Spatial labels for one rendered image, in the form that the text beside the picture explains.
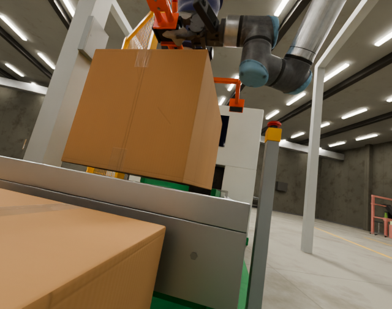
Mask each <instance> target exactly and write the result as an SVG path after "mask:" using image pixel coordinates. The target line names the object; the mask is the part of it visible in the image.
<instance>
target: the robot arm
mask: <svg viewBox="0 0 392 309"><path fill-rule="evenodd" d="M345 2H346V0H312V2H311V4H310V6H309V8H308V10H307V12H306V14H305V16H304V18H303V20H302V22H301V25H300V27H299V29H298V31H297V33H296V35H295V37H294V39H293V42H292V44H291V46H290V48H289V50H288V52H287V53H286V54H285V56H284V59H283V58H280V57H278V56H275V55H272V54H271V49H273V48H274V47H275V45H276V42H277V37H278V34H279V19H278V17H275V16H270V15H267V16H260V15H227V18H222V19H221V22H220V24H219V20H218V18H217V17H216V14H215V13H214V11H213V9H212V8H211V6H210V4H209V2H208V0H194V2H193V7H194V9H195V10H196V11H194V10H182V12H176V13H179V16H181V18H182V21H183V25H184V28H180V29H178V30H174V29H173V30H171V31H167V30H166V31H165V32H164V33H162V35H163V36H164V37H166V38H169V39H172V41H174V43H175V45H176V46H181V45H182V42H183V41H184V40H191V43H192V49H196V50H206V48H207V46H210V47H223V44H224V46H225V47H241V48H243V50H242V55H241V62H240V65H239V79H240V81H241V83H242V84H244V85H246V86H248V87H253V88H258V87H261V86H263V85H265V86H269V87H271V88H274V89H276V90H279V91H281V92H283V93H285V94H291V95H296V94H300V93H301V92H302V91H304V90H305V89H306V88H307V87H308V85H309V84H310V82H311V79H312V72H311V70H310V68H311V66H312V64H313V62H314V59H315V57H316V55H317V53H318V52H319V50H320V48H321V46H322V44H323V42H324V41H325V39H326V37H327V35H328V33H329V31H330V29H331V28H332V26H333V24H334V22H335V21H336V19H337V16H338V15H339V13H340V11H341V9H342V8H343V6H344V4H345ZM186 25H189V26H188V30H187V29H186ZM195 47H202V48H195Z"/></svg>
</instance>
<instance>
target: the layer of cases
mask: <svg viewBox="0 0 392 309"><path fill-rule="evenodd" d="M165 230H166V227H165V226H163V225H160V224H154V223H149V222H146V221H141V220H138V219H133V218H128V217H125V216H119V215H114V214H111V213H106V212H101V211H98V210H93V209H90V208H84V207H79V206H76V205H71V204H66V203H63V202H58V201H55V200H50V199H44V198H41V197H36V196H32V195H28V194H23V193H18V192H15V191H10V190H6V189H1V188H0V309H150V306H151V300H152V296H153V290H154V285H155V282H156V276H157V270H158V266H159V261H160V255H161V251H162V245H163V242H164V236H165Z"/></svg>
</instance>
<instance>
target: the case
mask: <svg viewBox="0 0 392 309"><path fill-rule="evenodd" d="M221 129H222V120H221V114H220V110H219V104H218V100H217V94H216V88H215V84H214V78H213V72H212V68H211V62H210V58H209V53H208V50H196V49H96V50H95V52H94V56H93V59H92V62H91V65H90V68H89V72H88V76H87V78H86V81H85V85H84V88H83V91H82V94H81V98H80V101H79V104H78V107H77V111H76V114H75V117H74V119H73V123H72V127H71V129H70V133H69V136H68V139H67V143H66V146H65V149H64V152H63V155H62V159H61V161H62V162H68V163H71V164H77V165H81V166H87V167H93V168H96V169H102V170H108V171H112V172H117V173H121V174H128V175H133V176H137V177H143V178H148V179H153V180H159V181H166V182H169V183H176V184H180V185H186V186H193V187H196V188H203V189H209V190H211V189H212V185H213V177H214V170H215V166H216V159H217V151H218V147H219V140H220V136H221Z"/></svg>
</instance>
